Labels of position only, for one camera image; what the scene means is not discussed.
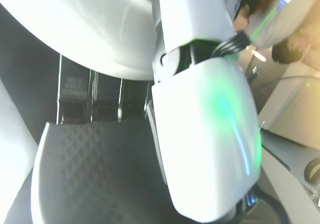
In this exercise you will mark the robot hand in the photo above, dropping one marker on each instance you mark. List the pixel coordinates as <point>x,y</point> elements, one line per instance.
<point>100,171</point>

